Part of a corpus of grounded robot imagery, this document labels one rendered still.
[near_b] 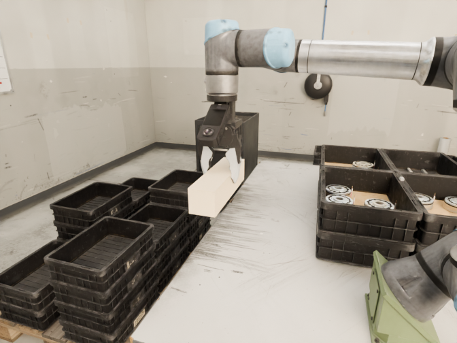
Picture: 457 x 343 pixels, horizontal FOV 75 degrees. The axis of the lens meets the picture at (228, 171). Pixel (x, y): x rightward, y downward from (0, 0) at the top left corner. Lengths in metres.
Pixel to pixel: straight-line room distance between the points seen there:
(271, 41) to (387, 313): 0.66
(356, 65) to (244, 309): 0.69
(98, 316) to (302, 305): 0.88
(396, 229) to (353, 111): 3.51
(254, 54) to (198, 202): 0.33
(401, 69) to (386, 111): 3.83
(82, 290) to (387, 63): 1.32
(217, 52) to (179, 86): 4.35
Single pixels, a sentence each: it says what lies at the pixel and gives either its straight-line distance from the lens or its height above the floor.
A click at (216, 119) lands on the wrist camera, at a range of 0.66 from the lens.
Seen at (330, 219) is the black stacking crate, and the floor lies 0.87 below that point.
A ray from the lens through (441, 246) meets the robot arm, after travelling 0.86.
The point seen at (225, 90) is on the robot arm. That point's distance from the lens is 0.68.
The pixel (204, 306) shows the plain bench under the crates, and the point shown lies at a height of 0.70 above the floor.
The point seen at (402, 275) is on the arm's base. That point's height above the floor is 0.88.
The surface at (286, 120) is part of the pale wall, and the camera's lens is 4.57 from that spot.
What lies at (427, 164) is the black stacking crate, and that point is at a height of 0.86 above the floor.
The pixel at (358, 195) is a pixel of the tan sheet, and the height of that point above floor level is 0.83.
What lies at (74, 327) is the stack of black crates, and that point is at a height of 0.26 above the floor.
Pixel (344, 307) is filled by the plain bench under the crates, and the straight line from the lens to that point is 1.00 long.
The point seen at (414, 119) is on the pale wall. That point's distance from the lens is 4.65.
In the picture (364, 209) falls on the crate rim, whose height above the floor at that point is 0.92.
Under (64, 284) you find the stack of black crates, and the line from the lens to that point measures 1.51.
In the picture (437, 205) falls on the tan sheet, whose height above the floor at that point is 0.83.
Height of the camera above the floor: 1.35
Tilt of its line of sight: 19 degrees down
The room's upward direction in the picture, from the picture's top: straight up
